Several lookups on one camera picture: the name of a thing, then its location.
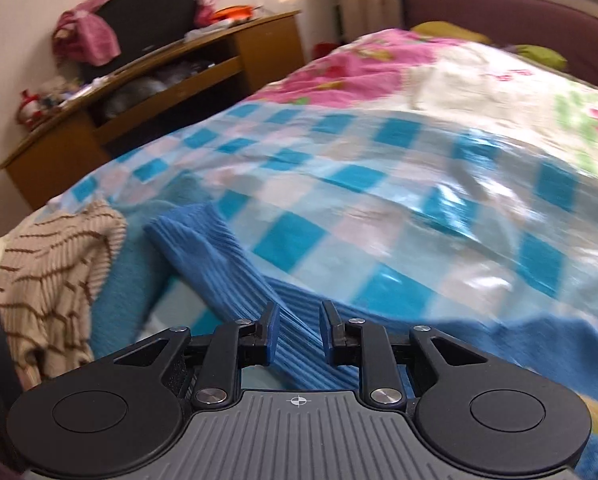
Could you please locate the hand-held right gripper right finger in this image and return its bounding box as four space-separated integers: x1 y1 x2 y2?
319 300 490 407

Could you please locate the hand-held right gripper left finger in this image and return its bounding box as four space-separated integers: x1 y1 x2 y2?
97 301 282 409

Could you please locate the blue knit sweater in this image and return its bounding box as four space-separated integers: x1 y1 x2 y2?
144 204 598 476

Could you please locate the grey clothes pile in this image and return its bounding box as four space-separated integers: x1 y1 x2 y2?
101 59 216 117

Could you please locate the teal fleece cloth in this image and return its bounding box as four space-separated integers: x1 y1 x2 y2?
88 174 215 361

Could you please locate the blue checkered plastic sheet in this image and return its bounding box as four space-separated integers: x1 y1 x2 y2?
44 100 598 332

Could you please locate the beige brown striped sweater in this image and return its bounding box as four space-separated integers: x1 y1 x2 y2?
0 199 128 387

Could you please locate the wooden side cabinet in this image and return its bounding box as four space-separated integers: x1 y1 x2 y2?
0 10 306 212

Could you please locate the pink floral bedspread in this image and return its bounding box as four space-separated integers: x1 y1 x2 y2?
251 27 598 173

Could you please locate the orange tool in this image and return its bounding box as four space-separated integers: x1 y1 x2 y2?
211 4 261 24

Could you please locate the stuffed toy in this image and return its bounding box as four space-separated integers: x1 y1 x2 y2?
16 77 81 132

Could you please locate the yellow-green pillow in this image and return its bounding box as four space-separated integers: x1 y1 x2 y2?
411 21 492 46
516 44 568 73

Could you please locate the black television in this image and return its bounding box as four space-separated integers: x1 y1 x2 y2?
76 0 200 84

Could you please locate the pink cloth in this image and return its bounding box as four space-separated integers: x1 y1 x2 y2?
53 0 221 68

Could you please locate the maroon bed headboard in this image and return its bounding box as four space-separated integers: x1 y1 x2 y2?
404 0 598 92

